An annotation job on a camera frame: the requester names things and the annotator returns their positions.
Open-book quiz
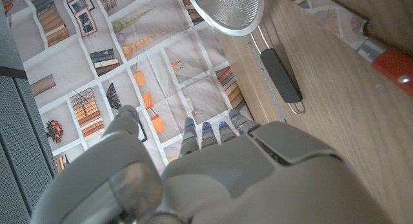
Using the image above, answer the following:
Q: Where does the metal sieve black handle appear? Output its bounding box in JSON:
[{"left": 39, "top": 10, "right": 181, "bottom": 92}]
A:
[{"left": 185, "top": 0, "right": 306, "bottom": 116}]

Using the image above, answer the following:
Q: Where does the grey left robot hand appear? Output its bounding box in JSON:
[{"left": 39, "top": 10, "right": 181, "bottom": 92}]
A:
[{"left": 28, "top": 104, "right": 393, "bottom": 224}]

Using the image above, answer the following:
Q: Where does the printed bookshelf backdrop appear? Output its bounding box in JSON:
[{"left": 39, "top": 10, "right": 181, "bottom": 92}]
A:
[{"left": 0, "top": 0, "right": 259, "bottom": 173}]

